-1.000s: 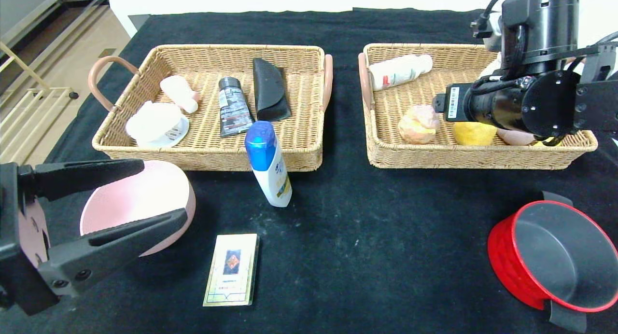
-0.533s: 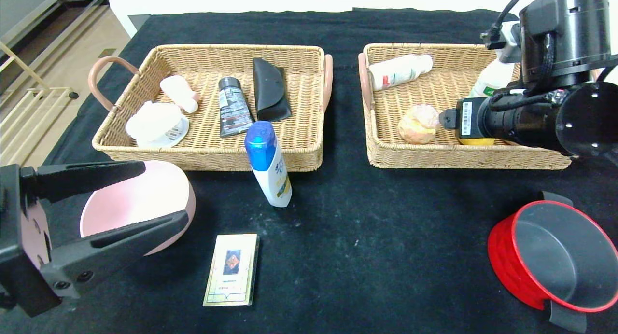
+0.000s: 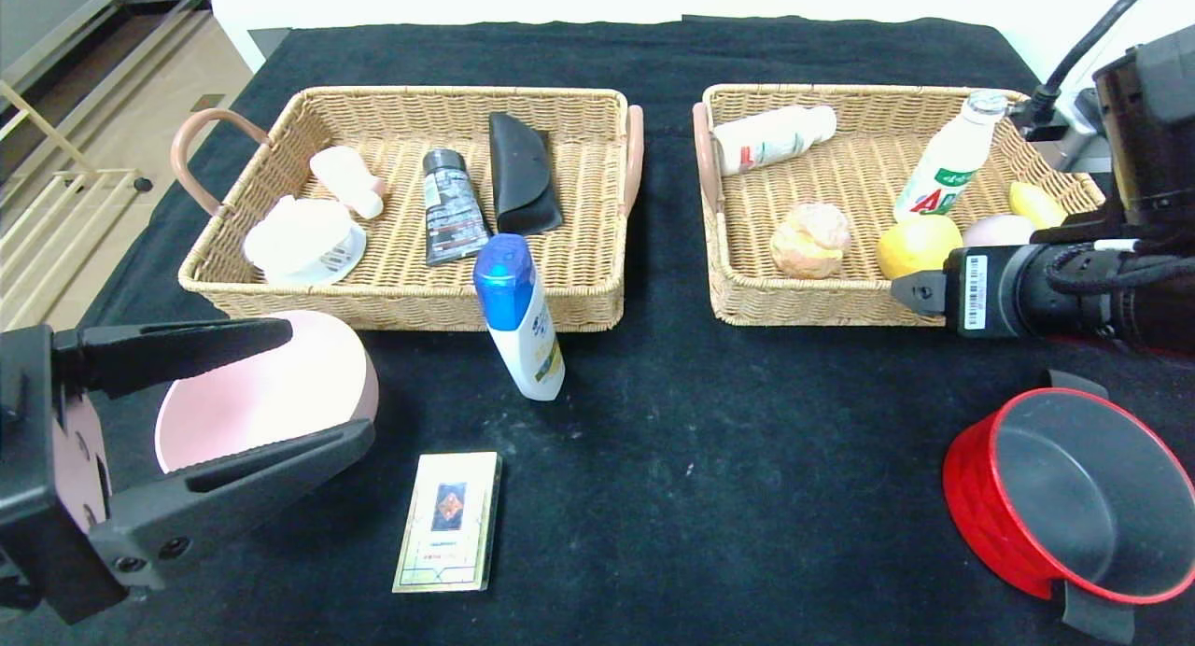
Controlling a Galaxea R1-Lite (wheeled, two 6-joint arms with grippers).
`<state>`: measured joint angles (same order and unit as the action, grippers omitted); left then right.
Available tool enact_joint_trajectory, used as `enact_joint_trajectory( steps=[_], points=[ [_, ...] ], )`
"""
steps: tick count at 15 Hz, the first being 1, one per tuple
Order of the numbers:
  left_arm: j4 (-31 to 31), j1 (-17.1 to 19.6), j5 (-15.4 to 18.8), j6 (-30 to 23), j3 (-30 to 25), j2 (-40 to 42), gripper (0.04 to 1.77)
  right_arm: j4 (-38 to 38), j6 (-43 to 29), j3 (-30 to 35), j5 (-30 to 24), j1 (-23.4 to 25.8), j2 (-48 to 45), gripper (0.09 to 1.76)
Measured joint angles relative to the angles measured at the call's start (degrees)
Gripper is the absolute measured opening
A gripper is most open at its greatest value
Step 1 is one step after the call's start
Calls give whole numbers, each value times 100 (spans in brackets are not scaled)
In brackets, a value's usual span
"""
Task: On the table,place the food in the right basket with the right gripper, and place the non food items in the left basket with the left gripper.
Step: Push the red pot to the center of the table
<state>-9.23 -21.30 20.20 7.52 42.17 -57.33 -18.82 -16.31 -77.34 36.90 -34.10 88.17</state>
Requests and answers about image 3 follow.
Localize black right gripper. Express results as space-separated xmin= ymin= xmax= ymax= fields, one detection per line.
xmin=890 ymin=243 xmax=1111 ymax=339

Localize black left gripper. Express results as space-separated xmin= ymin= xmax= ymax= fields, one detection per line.
xmin=0 ymin=316 xmax=376 ymax=625

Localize yellow lemon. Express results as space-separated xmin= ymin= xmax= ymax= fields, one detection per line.
xmin=876 ymin=214 xmax=963 ymax=281

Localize toy cream puff bun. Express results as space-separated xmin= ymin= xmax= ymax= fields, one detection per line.
xmin=771 ymin=202 xmax=853 ymax=280

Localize white milk bottle silver cap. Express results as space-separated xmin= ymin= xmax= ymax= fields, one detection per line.
xmin=893 ymin=89 xmax=1009 ymax=224

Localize pale pink toy egg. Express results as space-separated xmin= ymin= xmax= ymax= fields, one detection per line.
xmin=962 ymin=214 xmax=1035 ymax=248

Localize pink bowl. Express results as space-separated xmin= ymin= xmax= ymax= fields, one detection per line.
xmin=154 ymin=310 xmax=380 ymax=475

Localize yellow toy banana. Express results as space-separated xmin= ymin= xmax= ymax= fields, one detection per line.
xmin=1008 ymin=181 xmax=1068 ymax=229

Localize white bottle red green label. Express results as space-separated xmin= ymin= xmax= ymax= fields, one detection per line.
xmin=713 ymin=105 xmax=837 ymax=177

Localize white plastic soap dish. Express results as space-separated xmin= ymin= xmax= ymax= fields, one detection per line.
xmin=244 ymin=196 xmax=368 ymax=287

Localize dark table cloth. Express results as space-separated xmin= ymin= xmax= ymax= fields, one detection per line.
xmin=0 ymin=17 xmax=1195 ymax=646

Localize white cabinet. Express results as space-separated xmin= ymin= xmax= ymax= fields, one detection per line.
xmin=962 ymin=0 xmax=1195 ymax=96

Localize gold bordered card box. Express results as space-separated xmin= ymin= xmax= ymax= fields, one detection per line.
xmin=393 ymin=451 xmax=503 ymax=593

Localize small pink lotion bottle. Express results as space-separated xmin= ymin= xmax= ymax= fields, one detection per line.
xmin=309 ymin=146 xmax=387 ymax=220

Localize beige metal rack on wheels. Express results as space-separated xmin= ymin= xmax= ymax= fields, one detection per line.
xmin=0 ymin=79 xmax=157 ymax=330

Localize black grey squeeze tube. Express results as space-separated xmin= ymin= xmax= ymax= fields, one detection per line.
xmin=422 ymin=149 xmax=492 ymax=267

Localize white bottle blue cap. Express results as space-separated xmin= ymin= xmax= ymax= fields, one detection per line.
xmin=472 ymin=233 xmax=566 ymax=401

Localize black soft pouch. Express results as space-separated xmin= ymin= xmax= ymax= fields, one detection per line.
xmin=488 ymin=112 xmax=565 ymax=235

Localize white table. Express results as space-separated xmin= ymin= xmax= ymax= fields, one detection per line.
xmin=211 ymin=0 xmax=1009 ymax=76

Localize rectangular wicker basket brown handles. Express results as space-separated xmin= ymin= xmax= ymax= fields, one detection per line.
xmin=170 ymin=87 xmax=645 ymax=333
xmin=692 ymin=84 xmax=1107 ymax=329

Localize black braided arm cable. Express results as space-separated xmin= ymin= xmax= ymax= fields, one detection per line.
xmin=1046 ymin=240 xmax=1195 ymax=294

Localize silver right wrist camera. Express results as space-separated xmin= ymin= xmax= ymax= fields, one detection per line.
xmin=1074 ymin=86 xmax=1121 ymax=173

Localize red pot black handles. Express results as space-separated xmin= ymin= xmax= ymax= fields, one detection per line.
xmin=941 ymin=371 xmax=1195 ymax=643

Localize black camera cable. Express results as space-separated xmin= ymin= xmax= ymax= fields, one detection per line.
xmin=1013 ymin=0 xmax=1195 ymax=131

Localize grey metal shelf frame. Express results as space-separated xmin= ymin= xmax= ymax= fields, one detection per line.
xmin=0 ymin=0 xmax=216 ymax=101

